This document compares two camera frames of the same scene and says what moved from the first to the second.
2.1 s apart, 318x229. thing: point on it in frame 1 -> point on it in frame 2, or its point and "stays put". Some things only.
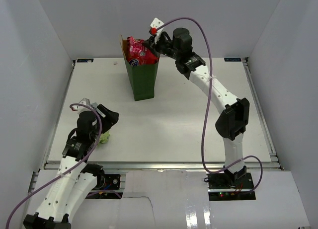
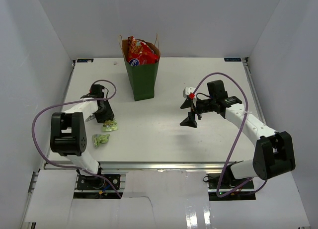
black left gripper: [112, 117] -> [109, 114]
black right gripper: [150, 43] -> [190, 120]
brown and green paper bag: [142, 77] stays put
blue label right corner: [232, 59] stays put
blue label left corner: [84, 60] stays put
